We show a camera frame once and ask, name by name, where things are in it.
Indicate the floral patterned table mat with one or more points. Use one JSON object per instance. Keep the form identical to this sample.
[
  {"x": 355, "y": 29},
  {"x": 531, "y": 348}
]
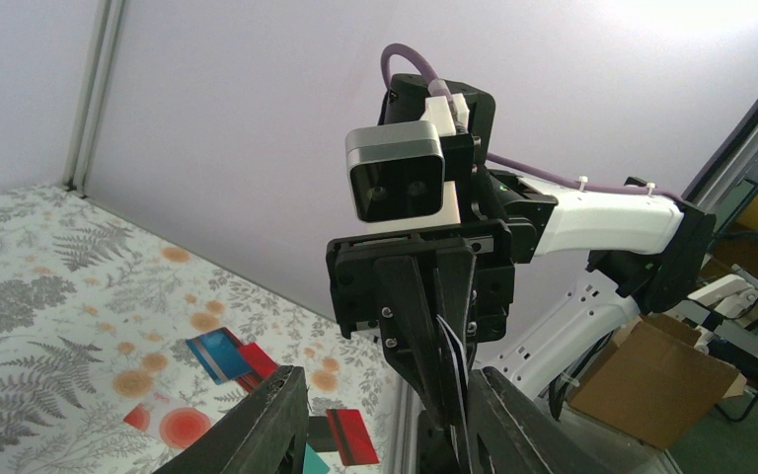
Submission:
[{"x": 95, "y": 317}]

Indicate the blue striped card upper left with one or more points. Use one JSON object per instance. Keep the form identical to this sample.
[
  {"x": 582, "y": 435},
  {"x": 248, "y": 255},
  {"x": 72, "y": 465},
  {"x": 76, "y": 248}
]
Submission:
[{"x": 218, "y": 353}]

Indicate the brown cardboard box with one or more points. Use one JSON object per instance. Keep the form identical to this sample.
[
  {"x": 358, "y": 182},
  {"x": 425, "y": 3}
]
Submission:
[{"x": 652, "y": 384}]

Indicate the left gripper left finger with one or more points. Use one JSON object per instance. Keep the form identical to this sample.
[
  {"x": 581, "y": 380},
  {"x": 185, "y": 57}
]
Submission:
[{"x": 264, "y": 433}]

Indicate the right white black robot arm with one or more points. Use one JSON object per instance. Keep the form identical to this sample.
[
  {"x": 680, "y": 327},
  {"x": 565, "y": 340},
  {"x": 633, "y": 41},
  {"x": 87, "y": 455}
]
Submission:
[{"x": 644, "y": 247}]

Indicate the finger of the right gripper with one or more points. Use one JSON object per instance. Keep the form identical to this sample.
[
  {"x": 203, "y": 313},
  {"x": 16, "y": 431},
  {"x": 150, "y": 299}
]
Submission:
[
  {"x": 416, "y": 355},
  {"x": 454, "y": 276}
]

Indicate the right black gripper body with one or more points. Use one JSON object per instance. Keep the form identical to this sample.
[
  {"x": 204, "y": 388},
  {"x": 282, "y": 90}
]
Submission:
[{"x": 354, "y": 287}]

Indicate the red card far right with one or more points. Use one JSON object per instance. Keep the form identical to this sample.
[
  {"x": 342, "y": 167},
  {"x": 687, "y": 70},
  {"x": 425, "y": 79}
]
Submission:
[{"x": 260, "y": 363}]

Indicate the black VIP logo card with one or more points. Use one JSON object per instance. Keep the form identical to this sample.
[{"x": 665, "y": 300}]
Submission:
[{"x": 458, "y": 382}]

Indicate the red card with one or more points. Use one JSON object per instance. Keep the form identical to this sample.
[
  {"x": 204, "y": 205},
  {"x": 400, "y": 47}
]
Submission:
[
  {"x": 351, "y": 437},
  {"x": 260, "y": 363}
]

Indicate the red card lower right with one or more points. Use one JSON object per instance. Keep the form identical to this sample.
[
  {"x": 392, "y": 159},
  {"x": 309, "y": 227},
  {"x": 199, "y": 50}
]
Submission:
[{"x": 351, "y": 437}]

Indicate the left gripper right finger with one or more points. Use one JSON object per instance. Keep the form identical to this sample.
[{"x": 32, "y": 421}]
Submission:
[{"x": 509, "y": 434}]

